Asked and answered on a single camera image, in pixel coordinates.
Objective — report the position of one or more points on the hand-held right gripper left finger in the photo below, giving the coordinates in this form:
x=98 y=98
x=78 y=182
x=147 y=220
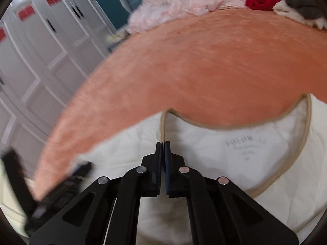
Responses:
x=159 y=159

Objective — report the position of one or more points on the grey knit garment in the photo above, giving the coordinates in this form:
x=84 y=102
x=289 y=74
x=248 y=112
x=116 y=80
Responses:
x=302 y=5

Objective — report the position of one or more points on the pale yellow cloth bundle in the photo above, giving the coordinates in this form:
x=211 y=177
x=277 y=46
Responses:
x=116 y=36

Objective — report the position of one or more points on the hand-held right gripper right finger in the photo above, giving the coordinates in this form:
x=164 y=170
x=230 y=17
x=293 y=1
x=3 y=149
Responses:
x=167 y=159

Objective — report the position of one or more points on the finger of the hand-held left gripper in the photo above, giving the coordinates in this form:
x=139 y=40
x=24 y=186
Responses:
x=79 y=169
x=19 y=178

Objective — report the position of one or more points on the cream fleece garment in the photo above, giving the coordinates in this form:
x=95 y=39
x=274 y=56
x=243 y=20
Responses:
x=284 y=11

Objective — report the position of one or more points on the white quilted jacket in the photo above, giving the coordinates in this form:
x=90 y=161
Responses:
x=230 y=158

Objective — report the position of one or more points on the pink lace garment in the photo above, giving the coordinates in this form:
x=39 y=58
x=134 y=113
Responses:
x=184 y=2

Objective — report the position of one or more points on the white panelled wardrobe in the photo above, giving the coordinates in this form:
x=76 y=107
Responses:
x=38 y=51

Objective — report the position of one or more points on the orange plush blanket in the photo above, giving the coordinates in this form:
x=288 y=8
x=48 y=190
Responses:
x=204 y=63

